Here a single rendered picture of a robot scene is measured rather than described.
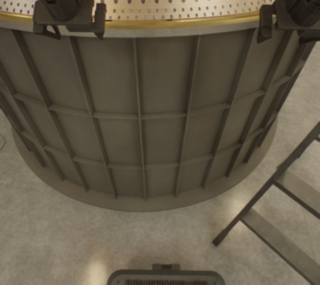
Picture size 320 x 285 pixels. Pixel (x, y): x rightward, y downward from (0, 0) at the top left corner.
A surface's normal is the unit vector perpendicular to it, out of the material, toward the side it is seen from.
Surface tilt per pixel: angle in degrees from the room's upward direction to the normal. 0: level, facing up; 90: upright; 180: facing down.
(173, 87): 90
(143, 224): 0
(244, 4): 43
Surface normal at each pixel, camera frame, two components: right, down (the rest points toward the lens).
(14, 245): 0.01, -0.66
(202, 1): 0.15, 0.02
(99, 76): -0.08, 0.75
